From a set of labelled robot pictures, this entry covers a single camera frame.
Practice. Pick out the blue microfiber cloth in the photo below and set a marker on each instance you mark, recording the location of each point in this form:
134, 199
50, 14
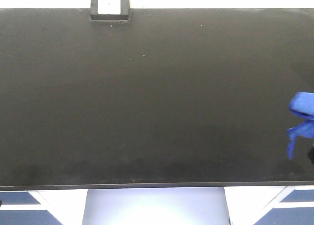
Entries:
301, 105

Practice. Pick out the black benchtop power socket box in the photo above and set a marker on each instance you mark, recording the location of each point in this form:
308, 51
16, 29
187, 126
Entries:
110, 10

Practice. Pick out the blue base cabinet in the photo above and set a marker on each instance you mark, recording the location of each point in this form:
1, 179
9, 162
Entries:
270, 205
66, 206

